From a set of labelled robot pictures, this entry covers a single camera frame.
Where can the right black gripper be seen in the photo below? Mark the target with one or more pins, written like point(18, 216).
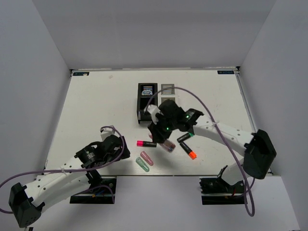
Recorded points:
point(159, 135)

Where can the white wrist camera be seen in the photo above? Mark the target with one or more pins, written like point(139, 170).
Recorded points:
point(153, 110)
point(106, 132)

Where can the pink patterned glue stick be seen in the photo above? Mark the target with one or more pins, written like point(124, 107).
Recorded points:
point(168, 146)

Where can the pink eraser capsule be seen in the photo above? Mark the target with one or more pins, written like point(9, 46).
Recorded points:
point(146, 158)

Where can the pink cap black highlighter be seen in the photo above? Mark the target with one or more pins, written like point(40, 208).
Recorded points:
point(146, 144)

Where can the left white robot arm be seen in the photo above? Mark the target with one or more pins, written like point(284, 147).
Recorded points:
point(78, 174)

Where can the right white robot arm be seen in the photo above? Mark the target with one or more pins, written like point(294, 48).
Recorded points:
point(256, 149)

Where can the orange cap black highlighter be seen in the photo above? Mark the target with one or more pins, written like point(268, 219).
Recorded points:
point(188, 150)

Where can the right blue table label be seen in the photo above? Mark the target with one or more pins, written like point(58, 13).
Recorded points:
point(225, 72)

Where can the green eraser capsule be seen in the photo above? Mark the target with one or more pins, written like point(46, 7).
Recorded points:
point(142, 164)

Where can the black two-slot container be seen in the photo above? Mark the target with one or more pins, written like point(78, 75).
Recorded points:
point(143, 100)

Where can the left blue table label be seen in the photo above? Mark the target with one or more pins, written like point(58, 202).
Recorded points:
point(81, 73)

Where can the white two-slot container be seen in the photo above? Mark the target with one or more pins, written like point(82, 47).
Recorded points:
point(168, 92)

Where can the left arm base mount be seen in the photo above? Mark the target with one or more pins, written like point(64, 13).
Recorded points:
point(100, 190)

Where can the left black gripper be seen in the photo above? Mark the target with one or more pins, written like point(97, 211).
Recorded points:
point(126, 152)

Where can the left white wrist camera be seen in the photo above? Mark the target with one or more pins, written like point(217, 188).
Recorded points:
point(106, 132)

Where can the blue table label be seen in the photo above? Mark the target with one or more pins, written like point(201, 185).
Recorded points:
point(225, 72)
point(81, 73)

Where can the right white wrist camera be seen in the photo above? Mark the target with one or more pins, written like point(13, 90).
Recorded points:
point(153, 110)

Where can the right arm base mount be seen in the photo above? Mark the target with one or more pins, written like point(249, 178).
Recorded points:
point(215, 191)

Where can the blue patterned glue stick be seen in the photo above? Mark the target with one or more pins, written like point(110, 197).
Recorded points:
point(147, 92)

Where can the green cap black highlighter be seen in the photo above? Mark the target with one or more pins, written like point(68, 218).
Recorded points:
point(184, 137)

